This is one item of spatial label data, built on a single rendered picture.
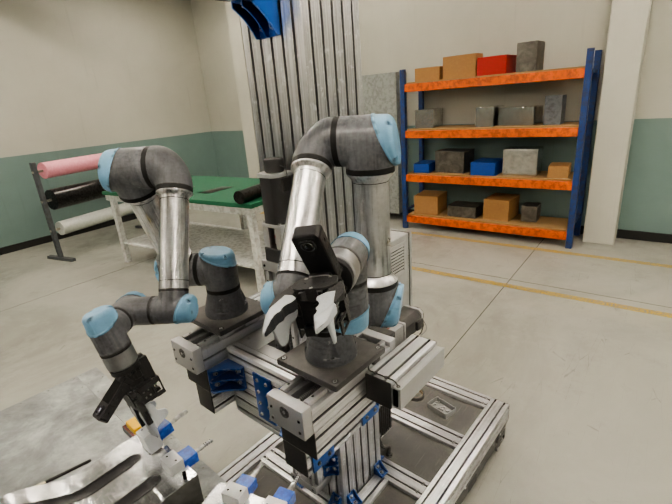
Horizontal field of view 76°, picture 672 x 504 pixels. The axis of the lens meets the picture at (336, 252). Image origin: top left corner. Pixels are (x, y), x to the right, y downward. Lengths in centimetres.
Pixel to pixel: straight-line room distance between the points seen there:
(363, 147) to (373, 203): 13
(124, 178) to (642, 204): 527
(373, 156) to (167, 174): 55
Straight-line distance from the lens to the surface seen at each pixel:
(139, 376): 124
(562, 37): 573
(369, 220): 103
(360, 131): 99
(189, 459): 125
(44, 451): 165
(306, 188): 96
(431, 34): 623
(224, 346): 156
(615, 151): 538
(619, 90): 534
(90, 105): 807
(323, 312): 56
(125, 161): 129
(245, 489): 116
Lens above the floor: 172
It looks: 20 degrees down
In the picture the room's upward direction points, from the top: 4 degrees counter-clockwise
